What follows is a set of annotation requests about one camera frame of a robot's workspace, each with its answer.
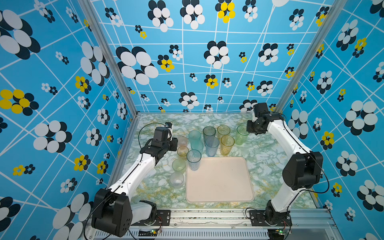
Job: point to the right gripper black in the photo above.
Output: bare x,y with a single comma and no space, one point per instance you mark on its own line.
249,127

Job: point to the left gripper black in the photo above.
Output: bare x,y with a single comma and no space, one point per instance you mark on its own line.
174,143

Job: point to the green tall glass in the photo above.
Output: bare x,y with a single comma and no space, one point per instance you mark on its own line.
241,135

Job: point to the blue clear tall glass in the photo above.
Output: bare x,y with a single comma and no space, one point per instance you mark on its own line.
194,158

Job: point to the yellow tall glass front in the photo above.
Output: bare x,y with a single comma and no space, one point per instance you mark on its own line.
227,143

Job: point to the yellow tall glass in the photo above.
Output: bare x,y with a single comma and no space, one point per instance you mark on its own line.
223,130
227,143

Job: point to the short pink dimpled cup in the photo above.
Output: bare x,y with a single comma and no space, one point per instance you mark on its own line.
182,141

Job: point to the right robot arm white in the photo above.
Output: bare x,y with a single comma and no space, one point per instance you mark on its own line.
302,171

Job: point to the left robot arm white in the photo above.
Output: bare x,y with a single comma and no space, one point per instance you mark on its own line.
113,211

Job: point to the pink rectangular tray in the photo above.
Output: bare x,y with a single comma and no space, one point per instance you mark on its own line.
219,180

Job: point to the short yellow cup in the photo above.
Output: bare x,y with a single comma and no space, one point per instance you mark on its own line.
182,152

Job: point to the short green cup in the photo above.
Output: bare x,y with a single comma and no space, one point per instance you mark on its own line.
179,165

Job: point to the teal dimpled tall cup rear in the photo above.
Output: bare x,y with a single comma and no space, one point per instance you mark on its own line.
194,135

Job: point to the teal dimpled tall cup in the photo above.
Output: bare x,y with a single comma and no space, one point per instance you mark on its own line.
198,145
194,135

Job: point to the teal dimpled tall cup front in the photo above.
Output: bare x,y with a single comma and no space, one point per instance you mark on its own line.
198,145

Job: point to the short clear dimpled cup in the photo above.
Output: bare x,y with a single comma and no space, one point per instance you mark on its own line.
177,180

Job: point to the yellow tall glass rear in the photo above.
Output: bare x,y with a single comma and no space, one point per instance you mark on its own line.
223,130

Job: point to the grey tall glass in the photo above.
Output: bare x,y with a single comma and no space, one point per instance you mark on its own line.
209,131

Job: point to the blue tall dimpled cup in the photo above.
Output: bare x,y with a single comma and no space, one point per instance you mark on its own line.
212,144

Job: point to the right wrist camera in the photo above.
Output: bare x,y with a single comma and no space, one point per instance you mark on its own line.
254,113

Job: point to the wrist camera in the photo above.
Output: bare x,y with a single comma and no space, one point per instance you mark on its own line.
169,126
254,113

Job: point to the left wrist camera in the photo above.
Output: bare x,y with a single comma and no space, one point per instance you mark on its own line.
169,126

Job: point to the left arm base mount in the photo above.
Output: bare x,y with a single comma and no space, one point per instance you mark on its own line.
162,218

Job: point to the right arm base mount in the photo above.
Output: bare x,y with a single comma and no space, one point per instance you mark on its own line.
258,219

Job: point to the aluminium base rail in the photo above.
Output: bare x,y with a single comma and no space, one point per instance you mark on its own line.
233,224

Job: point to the aluminium corner post right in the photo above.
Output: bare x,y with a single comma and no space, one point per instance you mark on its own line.
334,13

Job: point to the aluminium corner post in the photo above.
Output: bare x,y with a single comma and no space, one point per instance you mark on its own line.
90,15
334,13

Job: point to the aluminium corner post left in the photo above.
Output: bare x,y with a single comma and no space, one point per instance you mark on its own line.
90,15

